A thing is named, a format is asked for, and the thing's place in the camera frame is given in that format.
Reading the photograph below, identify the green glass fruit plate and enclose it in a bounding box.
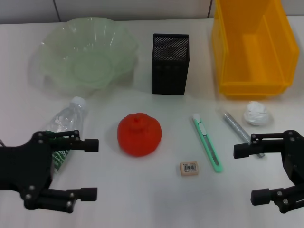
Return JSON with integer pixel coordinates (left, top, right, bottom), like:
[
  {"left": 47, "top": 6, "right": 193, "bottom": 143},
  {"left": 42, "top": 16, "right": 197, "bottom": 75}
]
[{"left": 35, "top": 16, "right": 140, "bottom": 90}]

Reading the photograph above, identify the beige eraser with barcode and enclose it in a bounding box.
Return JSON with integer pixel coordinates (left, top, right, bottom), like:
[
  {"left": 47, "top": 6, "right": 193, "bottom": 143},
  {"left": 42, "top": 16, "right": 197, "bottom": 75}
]
[{"left": 179, "top": 161, "right": 199, "bottom": 177}]

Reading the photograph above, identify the red tomato-shaped object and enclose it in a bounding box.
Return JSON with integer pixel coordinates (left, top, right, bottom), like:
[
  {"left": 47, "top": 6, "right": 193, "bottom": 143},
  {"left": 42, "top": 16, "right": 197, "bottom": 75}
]
[{"left": 117, "top": 112, "right": 162, "bottom": 157}]

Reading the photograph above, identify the green utility knife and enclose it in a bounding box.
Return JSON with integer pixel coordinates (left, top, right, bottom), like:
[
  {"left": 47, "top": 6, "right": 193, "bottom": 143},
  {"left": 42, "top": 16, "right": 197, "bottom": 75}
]
[{"left": 191, "top": 113, "right": 224, "bottom": 173}]

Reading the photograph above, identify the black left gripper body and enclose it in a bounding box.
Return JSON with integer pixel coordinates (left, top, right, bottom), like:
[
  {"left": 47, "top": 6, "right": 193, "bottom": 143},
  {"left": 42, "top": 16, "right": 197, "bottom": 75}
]
[{"left": 0, "top": 132, "right": 54, "bottom": 210}]

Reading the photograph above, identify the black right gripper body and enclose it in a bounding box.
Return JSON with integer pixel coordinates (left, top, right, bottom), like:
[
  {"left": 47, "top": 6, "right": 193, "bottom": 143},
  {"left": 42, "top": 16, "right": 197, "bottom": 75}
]
[{"left": 281, "top": 130, "right": 304, "bottom": 190}]

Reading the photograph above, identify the white paper ball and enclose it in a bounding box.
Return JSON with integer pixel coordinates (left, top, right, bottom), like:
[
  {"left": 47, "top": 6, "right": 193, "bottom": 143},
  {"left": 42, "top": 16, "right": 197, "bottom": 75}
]
[{"left": 242, "top": 101, "right": 271, "bottom": 126}]

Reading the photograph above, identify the clear plastic water bottle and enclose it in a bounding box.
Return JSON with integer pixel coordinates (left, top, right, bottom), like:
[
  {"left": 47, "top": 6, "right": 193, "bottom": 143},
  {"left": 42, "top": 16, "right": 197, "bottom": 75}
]
[{"left": 46, "top": 96, "right": 87, "bottom": 174}]

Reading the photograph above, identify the silver pen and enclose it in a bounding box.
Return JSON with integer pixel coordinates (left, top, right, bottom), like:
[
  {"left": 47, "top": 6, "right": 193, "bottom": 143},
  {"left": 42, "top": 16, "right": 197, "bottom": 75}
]
[{"left": 222, "top": 111, "right": 266, "bottom": 159}]

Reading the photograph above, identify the black mesh pen holder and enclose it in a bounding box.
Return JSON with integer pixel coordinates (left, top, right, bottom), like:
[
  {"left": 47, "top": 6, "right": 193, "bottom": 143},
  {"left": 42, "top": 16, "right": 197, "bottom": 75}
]
[{"left": 151, "top": 33, "right": 190, "bottom": 95}]

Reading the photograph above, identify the yellow plastic storage bin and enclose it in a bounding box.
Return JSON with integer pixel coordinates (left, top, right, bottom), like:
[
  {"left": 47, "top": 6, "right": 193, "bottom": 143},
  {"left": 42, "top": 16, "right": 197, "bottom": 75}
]
[{"left": 212, "top": 0, "right": 300, "bottom": 99}]

